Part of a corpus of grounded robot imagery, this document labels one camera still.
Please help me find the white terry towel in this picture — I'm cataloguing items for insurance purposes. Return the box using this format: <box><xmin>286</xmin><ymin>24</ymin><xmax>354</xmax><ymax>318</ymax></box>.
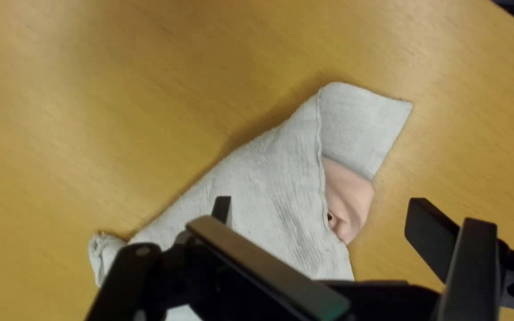
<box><xmin>88</xmin><ymin>81</ymin><xmax>415</xmax><ymax>292</ymax></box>

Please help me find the pink shirt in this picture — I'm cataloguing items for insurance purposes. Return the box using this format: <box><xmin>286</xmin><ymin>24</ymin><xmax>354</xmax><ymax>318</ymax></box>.
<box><xmin>322</xmin><ymin>158</ymin><xmax>377</xmax><ymax>247</ymax></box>

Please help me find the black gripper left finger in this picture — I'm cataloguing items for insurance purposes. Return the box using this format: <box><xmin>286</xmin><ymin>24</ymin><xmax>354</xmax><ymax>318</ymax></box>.
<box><xmin>85</xmin><ymin>195</ymin><xmax>354</xmax><ymax>321</ymax></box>

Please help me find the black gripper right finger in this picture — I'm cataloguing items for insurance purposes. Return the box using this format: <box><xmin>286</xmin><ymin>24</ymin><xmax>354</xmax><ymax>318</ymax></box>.
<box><xmin>404</xmin><ymin>197</ymin><xmax>514</xmax><ymax>321</ymax></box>

